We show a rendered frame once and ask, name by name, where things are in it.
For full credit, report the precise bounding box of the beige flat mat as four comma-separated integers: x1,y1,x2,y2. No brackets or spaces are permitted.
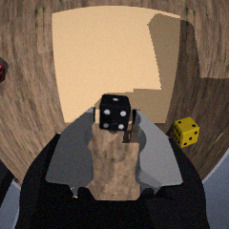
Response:
52,6,180,123

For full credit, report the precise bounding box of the yellow die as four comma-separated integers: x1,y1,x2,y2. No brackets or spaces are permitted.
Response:
174,116,199,148

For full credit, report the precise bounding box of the red die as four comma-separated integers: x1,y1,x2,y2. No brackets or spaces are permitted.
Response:
0,64,5,83

